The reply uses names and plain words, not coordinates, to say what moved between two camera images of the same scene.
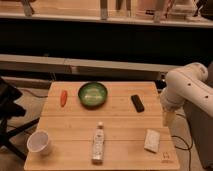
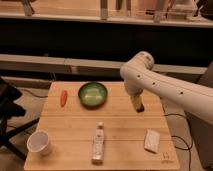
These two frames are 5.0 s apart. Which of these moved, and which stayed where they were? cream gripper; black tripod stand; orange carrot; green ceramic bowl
Moved: cream gripper
Stayed: green ceramic bowl; black tripod stand; orange carrot
